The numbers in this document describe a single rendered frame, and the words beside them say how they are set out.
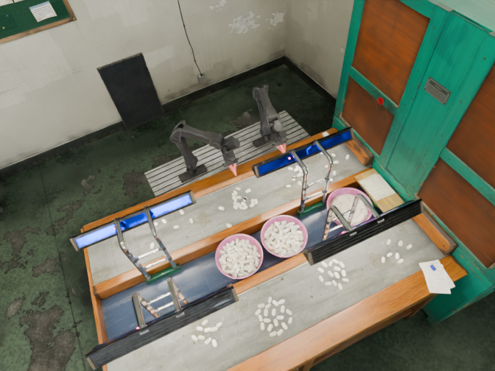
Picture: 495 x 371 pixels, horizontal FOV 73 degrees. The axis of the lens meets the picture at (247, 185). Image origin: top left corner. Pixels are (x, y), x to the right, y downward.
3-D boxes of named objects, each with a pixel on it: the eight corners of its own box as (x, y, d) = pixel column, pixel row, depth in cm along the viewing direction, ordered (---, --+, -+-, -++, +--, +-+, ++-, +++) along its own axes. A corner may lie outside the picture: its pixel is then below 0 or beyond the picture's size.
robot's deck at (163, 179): (145, 176, 241) (144, 173, 238) (284, 113, 270) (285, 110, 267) (195, 279, 192) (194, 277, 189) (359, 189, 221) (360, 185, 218)
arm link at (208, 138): (224, 133, 202) (175, 118, 199) (220, 143, 197) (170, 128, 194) (220, 146, 212) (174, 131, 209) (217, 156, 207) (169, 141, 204)
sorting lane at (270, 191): (87, 244, 201) (85, 243, 199) (343, 141, 235) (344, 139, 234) (95, 288, 183) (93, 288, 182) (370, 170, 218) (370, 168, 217)
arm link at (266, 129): (272, 134, 237) (264, 87, 223) (264, 136, 236) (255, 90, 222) (269, 132, 243) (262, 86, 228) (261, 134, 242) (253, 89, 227)
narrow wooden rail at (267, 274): (110, 350, 170) (101, 345, 161) (400, 213, 205) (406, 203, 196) (112, 361, 167) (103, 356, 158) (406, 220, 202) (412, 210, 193)
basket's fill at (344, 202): (321, 206, 209) (323, 201, 204) (351, 193, 213) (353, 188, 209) (342, 235, 196) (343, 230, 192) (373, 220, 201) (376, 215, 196)
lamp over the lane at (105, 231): (75, 238, 166) (68, 231, 161) (191, 192, 178) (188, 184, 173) (76, 252, 162) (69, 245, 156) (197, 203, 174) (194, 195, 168)
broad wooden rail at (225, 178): (95, 239, 219) (82, 225, 204) (331, 143, 253) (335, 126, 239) (98, 255, 212) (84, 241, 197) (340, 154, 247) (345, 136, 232)
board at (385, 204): (353, 177, 210) (353, 176, 209) (373, 168, 213) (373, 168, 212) (387, 217, 192) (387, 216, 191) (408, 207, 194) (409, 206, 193)
